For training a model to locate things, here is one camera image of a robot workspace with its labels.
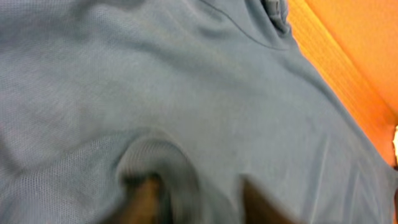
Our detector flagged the dark blue polo shirt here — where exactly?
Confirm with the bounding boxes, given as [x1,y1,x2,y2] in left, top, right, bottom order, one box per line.
[1,0,397,223]

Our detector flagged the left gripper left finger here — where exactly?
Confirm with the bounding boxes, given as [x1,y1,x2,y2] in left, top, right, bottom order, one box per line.
[102,175,168,224]

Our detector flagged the white t-shirt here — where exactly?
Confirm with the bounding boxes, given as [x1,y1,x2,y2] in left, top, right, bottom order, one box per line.
[392,126,398,162]

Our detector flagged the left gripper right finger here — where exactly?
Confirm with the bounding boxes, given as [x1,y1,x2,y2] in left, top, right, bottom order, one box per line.
[241,179,304,224]

